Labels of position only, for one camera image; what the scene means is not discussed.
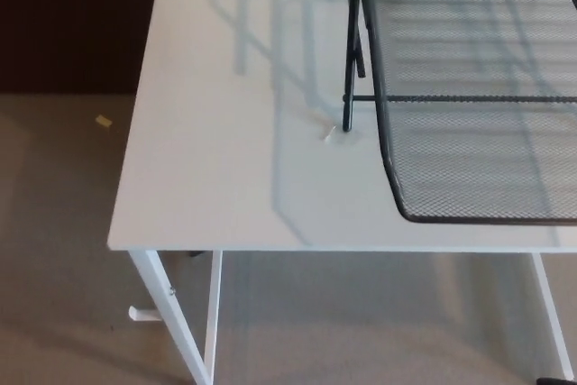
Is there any black mesh file tray layer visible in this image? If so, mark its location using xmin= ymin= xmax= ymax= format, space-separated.
xmin=358 ymin=0 xmax=577 ymax=226

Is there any white V-shaped table leg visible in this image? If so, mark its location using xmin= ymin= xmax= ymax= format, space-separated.
xmin=127 ymin=249 xmax=225 ymax=385
xmin=530 ymin=252 xmax=577 ymax=385

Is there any white table foot piece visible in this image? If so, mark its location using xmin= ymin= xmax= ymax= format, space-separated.
xmin=127 ymin=305 xmax=160 ymax=326

